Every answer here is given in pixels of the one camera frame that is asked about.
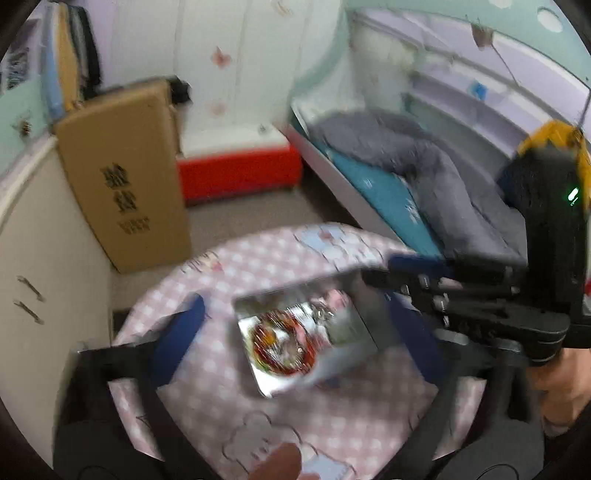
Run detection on yellow hanging garment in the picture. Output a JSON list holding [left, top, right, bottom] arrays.
[[55, 2, 82, 112]]

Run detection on navy and yellow jacket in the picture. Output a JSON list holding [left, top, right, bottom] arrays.
[[496, 120, 591, 208]]

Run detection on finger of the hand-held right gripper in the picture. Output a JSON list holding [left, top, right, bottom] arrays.
[[388, 254, 527, 287], [361, 269, 532, 333]]

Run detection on bed with teal sheet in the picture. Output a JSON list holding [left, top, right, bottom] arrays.
[[281, 99, 529, 264]]

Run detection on brown cardboard box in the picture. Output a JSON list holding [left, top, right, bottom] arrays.
[[54, 78, 192, 274]]

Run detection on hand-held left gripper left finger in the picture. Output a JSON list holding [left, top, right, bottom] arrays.
[[53, 293, 218, 480]]

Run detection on light blue hanging garment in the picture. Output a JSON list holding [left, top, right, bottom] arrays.
[[41, 4, 64, 118]]

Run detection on grey blanket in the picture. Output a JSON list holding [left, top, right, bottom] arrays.
[[307, 108, 529, 264]]

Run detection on beige cabinet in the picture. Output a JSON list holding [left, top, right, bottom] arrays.
[[0, 138, 116, 467]]

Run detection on folded blue jeans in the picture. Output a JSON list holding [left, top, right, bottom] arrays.
[[0, 23, 43, 89]]

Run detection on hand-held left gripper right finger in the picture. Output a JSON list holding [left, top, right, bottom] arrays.
[[383, 291, 546, 480]]

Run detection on pink checkered bear tablecloth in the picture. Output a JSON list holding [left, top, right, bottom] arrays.
[[111, 222, 490, 480]]

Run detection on black hanging garment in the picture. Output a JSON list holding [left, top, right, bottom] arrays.
[[76, 7, 103, 93]]

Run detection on person's left hand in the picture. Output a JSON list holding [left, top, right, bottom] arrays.
[[249, 442, 303, 480]]

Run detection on white wall shelf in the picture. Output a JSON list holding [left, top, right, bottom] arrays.
[[402, 28, 591, 158]]

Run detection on grey metal box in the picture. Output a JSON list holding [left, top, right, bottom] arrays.
[[233, 270, 393, 400]]

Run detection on person's right hand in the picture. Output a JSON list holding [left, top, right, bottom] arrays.
[[526, 346, 591, 437]]

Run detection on red and white storage box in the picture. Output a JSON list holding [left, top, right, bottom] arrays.
[[175, 129, 303, 204]]

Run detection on teal drawer unit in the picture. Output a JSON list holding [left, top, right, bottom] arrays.
[[0, 78, 52, 171]]

